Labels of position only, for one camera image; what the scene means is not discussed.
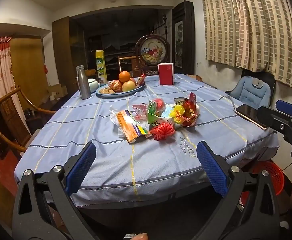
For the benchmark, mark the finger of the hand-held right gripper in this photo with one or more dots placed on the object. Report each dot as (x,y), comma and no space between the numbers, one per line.
(273,120)
(288,107)

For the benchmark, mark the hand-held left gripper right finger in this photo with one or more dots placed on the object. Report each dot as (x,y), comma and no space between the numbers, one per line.
(211,167)

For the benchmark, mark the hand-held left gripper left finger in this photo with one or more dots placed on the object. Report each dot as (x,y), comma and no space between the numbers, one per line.
(82,166)

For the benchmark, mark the red plastic basket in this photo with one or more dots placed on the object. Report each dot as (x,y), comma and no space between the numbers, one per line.
(271,177)

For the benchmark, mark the white plastic bag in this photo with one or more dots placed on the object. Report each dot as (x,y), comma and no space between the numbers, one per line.
(114,118)

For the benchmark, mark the red yellow snack packet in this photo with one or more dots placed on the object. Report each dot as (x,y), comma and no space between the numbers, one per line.
(189,112)

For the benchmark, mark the red ribbon pompom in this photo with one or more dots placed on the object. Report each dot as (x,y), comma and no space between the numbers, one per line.
(162,131)

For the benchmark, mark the cardboard medicine box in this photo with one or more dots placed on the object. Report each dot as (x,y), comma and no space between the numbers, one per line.
(129,127)

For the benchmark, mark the yellow plastic flower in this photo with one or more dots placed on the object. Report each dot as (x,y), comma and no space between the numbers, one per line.
(177,112)

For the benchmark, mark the blue face mask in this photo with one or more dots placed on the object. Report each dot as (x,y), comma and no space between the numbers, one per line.
(166,112)

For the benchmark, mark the green snack wrapper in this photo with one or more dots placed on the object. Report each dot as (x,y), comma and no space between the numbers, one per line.
(153,120)

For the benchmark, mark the red plastic wrapper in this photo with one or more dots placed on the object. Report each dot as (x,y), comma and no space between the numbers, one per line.
(159,103)

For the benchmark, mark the brown notebook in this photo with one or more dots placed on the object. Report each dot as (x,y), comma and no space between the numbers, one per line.
(251,123)

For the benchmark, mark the black tablet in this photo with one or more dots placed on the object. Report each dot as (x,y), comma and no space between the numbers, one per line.
(247,112)

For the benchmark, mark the blue striped tablecloth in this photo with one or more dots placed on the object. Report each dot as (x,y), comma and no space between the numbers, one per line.
(86,135)

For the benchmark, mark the blue cushioned office chair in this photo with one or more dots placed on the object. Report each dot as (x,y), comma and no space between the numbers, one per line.
(251,90)

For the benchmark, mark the cardboard boxes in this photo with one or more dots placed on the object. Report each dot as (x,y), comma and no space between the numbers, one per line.
(57,91)

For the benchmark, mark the pile of brown nuts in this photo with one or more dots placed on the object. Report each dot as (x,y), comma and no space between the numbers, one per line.
(106,90)

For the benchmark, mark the white ceramic jar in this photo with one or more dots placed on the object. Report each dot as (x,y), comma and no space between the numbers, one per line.
(93,86)

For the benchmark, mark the steel bottle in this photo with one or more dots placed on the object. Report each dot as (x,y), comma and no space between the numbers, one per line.
(84,85)

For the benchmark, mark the blue-rimmed fruit plate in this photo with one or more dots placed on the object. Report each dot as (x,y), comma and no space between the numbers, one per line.
(128,93)

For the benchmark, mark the red patterned snack packet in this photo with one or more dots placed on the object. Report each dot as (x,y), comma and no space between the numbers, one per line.
(115,85)

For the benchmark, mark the checked curtain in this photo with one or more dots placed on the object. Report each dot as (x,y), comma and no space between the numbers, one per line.
(256,25)

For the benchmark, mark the wooden side table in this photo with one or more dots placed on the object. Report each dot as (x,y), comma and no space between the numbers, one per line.
(193,77)

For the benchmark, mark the yellow apple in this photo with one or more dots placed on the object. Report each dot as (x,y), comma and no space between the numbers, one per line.
(129,86)

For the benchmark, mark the orange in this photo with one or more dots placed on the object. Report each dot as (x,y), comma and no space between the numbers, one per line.
(124,76)

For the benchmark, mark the red apple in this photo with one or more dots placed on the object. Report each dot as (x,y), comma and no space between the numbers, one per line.
(133,81)

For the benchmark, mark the yellow cylindrical can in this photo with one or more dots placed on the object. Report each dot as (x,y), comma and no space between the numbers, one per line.
(101,67)

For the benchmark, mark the wooden armchair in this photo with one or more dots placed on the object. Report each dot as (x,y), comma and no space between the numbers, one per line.
(0,105)

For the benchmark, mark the red and white box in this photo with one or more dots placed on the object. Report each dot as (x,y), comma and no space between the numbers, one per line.
(166,75)

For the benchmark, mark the red candy packet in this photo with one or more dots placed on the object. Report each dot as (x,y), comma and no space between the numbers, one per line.
(141,80)

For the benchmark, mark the wooden cabinet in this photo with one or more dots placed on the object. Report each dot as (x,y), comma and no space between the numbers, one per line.
(63,55)

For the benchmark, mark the wooden chair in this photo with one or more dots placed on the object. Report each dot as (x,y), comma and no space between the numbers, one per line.
(127,58)

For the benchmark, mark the pink floral curtain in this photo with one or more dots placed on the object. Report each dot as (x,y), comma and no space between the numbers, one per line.
(3,75)

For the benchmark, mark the dark framed painting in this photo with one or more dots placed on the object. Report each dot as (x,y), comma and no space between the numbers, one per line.
(183,37)

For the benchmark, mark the round framed embroidery screen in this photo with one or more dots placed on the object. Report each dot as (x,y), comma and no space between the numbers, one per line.
(152,52)

